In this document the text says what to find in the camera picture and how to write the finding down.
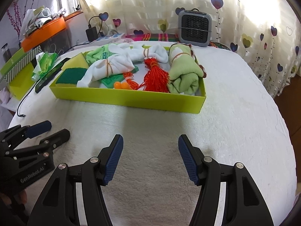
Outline dark glass jar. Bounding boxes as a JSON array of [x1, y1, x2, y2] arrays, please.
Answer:
[[1, 43, 12, 62]]

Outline striped green gift box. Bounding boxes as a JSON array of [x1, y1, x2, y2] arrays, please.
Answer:
[[1, 45, 42, 84]]

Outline white sock bundle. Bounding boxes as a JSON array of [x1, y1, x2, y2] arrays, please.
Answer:
[[77, 43, 135, 88]]

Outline black usb cable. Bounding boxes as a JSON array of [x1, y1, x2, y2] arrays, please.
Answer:
[[16, 15, 107, 118]]

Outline red tassel bundle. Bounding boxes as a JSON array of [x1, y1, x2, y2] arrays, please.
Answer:
[[138, 58, 169, 93]]

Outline plaid colourful cloth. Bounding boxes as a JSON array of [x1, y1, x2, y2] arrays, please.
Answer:
[[126, 33, 230, 50]]

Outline white green packets pile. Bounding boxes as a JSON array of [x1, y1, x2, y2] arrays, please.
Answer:
[[20, 6, 66, 38]]

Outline orange tassel pompoms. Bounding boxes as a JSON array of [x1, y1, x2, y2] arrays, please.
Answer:
[[113, 72, 141, 90]]

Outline lime green cardboard tray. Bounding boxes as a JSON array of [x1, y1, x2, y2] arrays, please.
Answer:
[[48, 44, 207, 114]]

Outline green towel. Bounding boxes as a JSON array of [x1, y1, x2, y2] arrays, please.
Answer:
[[167, 43, 207, 95]]

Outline yellow green sponge front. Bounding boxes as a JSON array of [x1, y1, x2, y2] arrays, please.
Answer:
[[56, 68, 87, 87]]

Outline lime green box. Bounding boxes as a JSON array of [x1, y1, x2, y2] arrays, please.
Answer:
[[9, 62, 34, 101]]

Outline grey portable fan heater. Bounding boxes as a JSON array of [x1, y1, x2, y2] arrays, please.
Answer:
[[178, 10, 212, 47]]

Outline pink branch decoration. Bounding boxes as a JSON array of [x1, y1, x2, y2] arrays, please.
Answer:
[[6, 0, 35, 37]]

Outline left hand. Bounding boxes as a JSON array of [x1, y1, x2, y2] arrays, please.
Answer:
[[0, 190, 27, 206]]

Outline heart patterned curtain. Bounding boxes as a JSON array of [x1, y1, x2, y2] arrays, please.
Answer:
[[79, 0, 300, 97]]

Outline black smartphone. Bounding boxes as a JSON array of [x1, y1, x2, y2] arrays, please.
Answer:
[[35, 58, 70, 93]]

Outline white towel bundle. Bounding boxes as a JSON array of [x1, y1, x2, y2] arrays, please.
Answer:
[[125, 44, 169, 63]]

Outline white power strip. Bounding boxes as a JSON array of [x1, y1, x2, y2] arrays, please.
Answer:
[[95, 33, 125, 43]]

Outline green plastic packet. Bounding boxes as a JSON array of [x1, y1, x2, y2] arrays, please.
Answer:
[[99, 66, 139, 88]]

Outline black charger adapter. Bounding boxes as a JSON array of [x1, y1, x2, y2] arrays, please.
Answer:
[[86, 27, 98, 42]]

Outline green white plastic bag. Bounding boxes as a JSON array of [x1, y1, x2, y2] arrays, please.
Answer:
[[32, 52, 58, 82]]

